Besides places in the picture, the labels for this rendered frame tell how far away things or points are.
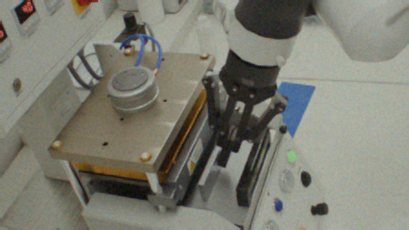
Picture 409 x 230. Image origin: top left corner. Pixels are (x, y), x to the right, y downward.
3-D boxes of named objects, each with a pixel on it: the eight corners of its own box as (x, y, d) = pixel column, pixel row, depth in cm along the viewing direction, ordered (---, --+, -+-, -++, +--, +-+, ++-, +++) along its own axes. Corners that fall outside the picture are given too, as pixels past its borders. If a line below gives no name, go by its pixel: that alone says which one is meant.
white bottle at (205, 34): (215, 63, 149) (208, 21, 140) (200, 63, 150) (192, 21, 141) (220, 54, 153) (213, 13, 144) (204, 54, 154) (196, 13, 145)
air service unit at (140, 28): (117, 99, 103) (97, 39, 93) (145, 60, 113) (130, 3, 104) (139, 101, 102) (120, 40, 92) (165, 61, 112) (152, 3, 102)
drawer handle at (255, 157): (237, 205, 79) (234, 189, 76) (260, 141, 89) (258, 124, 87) (249, 207, 78) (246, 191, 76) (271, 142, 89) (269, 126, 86)
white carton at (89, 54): (57, 109, 133) (48, 87, 128) (89, 60, 150) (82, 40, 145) (96, 109, 131) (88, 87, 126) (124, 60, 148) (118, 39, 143)
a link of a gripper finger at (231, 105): (241, 88, 69) (231, 85, 69) (224, 141, 77) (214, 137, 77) (248, 72, 72) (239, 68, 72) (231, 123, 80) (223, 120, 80)
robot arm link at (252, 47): (293, 47, 60) (281, 80, 63) (311, -1, 69) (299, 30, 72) (196, 12, 60) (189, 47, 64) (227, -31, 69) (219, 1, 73)
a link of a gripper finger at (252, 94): (254, 74, 72) (264, 77, 72) (239, 127, 80) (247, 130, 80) (246, 90, 69) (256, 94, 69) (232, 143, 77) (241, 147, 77)
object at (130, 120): (36, 183, 80) (5, 125, 71) (117, 74, 102) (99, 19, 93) (167, 207, 73) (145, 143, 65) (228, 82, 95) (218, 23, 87)
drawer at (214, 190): (86, 211, 86) (71, 182, 81) (137, 129, 101) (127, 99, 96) (246, 240, 78) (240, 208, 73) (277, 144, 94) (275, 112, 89)
